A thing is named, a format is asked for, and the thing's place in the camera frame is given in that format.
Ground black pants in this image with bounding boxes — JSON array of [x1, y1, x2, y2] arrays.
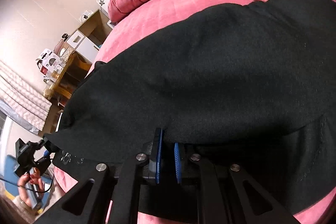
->
[[46, 0, 335, 223]]

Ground person's left hand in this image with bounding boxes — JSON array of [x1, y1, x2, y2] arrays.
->
[[18, 167, 45, 209]]

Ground pink quilted curtain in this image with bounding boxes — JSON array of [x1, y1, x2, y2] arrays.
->
[[1, 63, 51, 132]]

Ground wooden shelf unit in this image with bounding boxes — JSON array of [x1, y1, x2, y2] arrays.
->
[[43, 10, 112, 100]]

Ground pink bed sheet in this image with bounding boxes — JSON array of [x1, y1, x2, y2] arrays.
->
[[53, 0, 335, 223]]

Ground black cable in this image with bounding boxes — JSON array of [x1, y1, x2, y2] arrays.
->
[[0, 172, 55, 195]]

